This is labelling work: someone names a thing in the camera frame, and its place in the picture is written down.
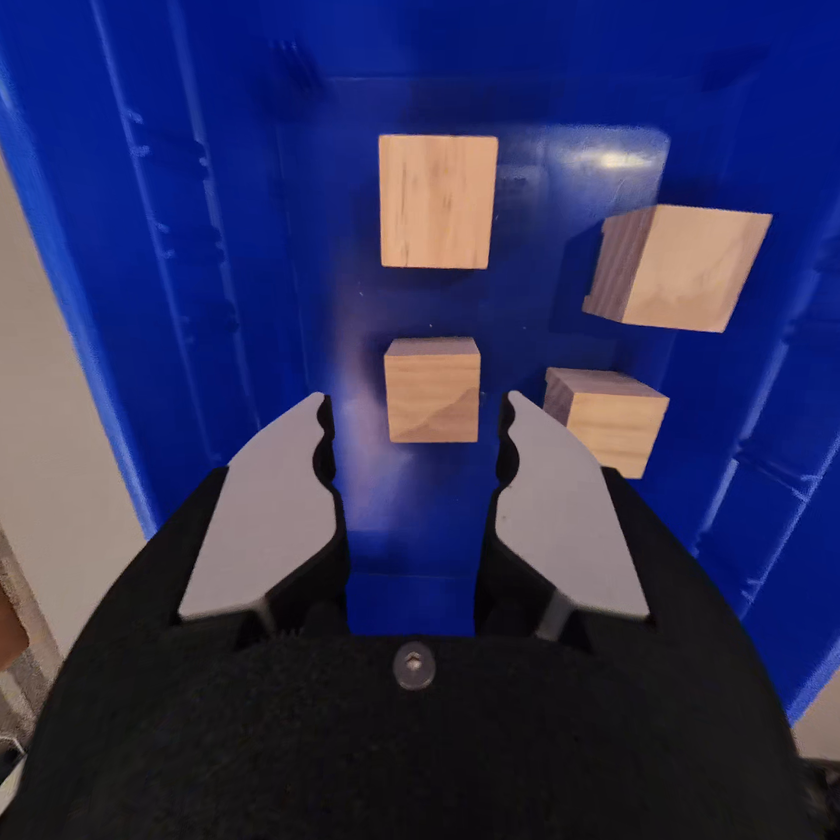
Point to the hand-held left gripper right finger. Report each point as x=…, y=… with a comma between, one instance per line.
x=564, y=525

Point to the grey desk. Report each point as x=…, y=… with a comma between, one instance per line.
x=52, y=426

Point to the blue plastic bin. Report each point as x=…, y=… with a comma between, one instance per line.
x=197, y=262

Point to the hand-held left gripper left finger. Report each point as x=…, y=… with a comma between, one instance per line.
x=262, y=525

